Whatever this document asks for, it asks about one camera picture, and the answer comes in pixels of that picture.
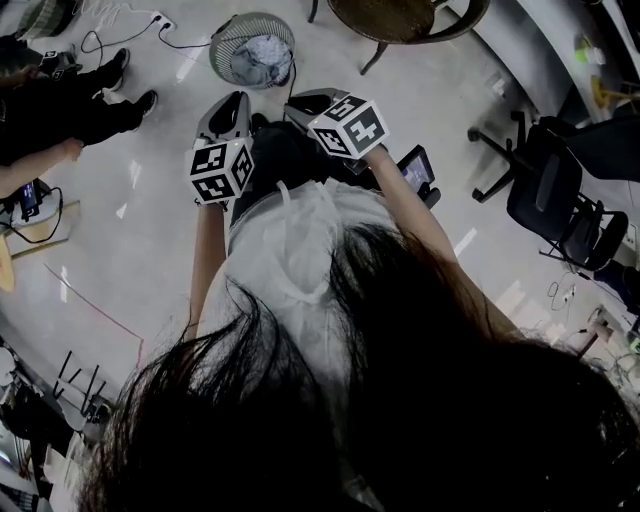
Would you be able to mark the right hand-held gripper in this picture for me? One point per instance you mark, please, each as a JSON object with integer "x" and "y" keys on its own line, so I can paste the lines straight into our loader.
{"x": 367, "y": 132}

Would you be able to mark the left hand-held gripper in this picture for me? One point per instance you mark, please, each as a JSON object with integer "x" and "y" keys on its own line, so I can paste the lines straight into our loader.
{"x": 217, "y": 172}

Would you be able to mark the white blue checked shirt clothes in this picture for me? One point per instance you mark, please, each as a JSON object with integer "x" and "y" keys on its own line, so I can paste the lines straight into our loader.
{"x": 270, "y": 52}

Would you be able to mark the grey slatted laundry basket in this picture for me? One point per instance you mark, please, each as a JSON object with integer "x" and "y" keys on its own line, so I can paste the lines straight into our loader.
{"x": 225, "y": 35}

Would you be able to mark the person's left forearm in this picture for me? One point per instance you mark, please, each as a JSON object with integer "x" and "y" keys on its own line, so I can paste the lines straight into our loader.
{"x": 210, "y": 250}

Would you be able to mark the person's right forearm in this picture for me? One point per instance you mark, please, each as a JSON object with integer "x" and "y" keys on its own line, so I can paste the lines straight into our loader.
{"x": 410, "y": 210}

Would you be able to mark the grey white woven basket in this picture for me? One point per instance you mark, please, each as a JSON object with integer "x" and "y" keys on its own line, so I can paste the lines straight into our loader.
{"x": 45, "y": 17}

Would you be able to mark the person's black shoe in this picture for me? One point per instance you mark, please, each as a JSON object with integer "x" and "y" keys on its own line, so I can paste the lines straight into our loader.
{"x": 259, "y": 122}

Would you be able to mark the person's black trousers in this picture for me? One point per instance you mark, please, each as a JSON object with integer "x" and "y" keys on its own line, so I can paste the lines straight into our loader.
{"x": 285, "y": 155}

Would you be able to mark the white power strip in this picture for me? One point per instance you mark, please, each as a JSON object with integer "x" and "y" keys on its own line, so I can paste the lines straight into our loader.
{"x": 164, "y": 21}

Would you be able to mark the dark wicker chair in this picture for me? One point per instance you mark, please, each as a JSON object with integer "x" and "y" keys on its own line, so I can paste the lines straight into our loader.
{"x": 390, "y": 20}

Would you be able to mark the black screen device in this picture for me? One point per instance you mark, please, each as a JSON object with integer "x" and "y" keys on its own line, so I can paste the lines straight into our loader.
{"x": 415, "y": 170}

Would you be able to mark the person's white blouse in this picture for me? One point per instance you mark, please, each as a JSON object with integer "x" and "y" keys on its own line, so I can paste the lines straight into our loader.
{"x": 300, "y": 240}

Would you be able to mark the black office chair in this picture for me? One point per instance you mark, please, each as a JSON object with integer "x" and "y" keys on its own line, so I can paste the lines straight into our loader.
{"x": 540, "y": 195}

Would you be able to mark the green yellow object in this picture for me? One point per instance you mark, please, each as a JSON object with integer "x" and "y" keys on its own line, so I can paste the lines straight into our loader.
{"x": 582, "y": 52}

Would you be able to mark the yellow stand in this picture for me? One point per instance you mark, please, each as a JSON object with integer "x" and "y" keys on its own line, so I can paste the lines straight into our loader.
{"x": 600, "y": 92}

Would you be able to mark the black metal mesh table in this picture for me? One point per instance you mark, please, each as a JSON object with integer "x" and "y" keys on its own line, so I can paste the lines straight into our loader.
{"x": 90, "y": 405}

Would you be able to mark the black folding chair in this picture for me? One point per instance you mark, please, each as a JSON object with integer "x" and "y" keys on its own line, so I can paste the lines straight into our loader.
{"x": 612, "y": 235}

